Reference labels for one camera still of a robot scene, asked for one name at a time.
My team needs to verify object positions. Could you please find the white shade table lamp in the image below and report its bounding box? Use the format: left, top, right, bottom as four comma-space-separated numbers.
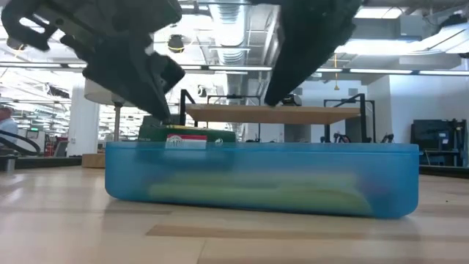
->
81, 78, 124, 169

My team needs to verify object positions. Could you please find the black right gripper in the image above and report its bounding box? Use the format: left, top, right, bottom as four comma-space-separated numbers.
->
252, 0, 363, 107

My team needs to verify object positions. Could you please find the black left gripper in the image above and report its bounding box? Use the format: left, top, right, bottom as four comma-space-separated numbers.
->
0, 0, 186, 122

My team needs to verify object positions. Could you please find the person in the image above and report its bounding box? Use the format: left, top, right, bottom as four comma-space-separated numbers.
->
0, 106, 19, 147

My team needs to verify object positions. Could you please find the black aluminium mounting frame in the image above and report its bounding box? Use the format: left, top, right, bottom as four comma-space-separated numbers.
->
419, 164, 469, 180
0, 156, 82, 172

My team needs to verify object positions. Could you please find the blue translucent plastic pencil case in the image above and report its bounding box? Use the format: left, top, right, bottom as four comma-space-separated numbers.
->
104, 141, 421, 220

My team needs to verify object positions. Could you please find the black rectangular device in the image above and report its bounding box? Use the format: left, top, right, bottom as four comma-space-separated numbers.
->
284, 93, 303, 108

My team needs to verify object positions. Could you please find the wooden shelf with black legs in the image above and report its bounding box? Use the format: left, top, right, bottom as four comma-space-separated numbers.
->
178, 89, 377, 144

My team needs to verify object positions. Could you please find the black curved cable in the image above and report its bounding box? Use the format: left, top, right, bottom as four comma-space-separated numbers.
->
0, 130, 42, 155

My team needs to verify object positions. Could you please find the black round ceiling device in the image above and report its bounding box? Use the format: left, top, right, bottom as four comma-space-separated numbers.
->
167, 34, 185, 54

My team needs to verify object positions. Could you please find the silver ceiling air duct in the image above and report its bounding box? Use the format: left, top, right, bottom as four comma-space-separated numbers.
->
208, 3, 254, 65

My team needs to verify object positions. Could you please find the green yellow crayon box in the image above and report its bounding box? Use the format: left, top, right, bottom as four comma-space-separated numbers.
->
136, 124, 237, 172

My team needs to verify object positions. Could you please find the yellow hanging cord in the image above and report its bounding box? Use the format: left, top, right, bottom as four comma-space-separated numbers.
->
332, 53, 340, 92

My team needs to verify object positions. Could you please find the black equipment rack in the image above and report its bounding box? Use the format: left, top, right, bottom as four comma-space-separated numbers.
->
410, 118, 468, 168

